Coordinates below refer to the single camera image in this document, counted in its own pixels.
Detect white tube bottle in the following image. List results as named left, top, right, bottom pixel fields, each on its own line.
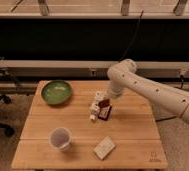
left=90, top=91, right=106, bottom=122

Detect dried red pepper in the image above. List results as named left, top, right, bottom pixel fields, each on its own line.
left=98, top=99, right=110, bottom=108

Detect black hanging cable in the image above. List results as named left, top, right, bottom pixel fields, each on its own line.
left=117, top=9, right=145, bottom=63

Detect dark red chocolate bar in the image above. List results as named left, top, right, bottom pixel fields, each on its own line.
left=98, top=106, right=112, bottom=121

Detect green ceramic bowl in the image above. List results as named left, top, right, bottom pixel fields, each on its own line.
left=41, top=80, right=72, bottom=105

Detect white plastic cup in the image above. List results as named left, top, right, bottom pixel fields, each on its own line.
left=49, top=127, right=71, bottom=152

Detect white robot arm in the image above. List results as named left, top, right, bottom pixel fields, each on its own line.
left=107, top=59, right=189, bottom=171

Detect wooden folding table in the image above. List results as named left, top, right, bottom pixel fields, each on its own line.
left=12, top=81, right=167, bottom=170

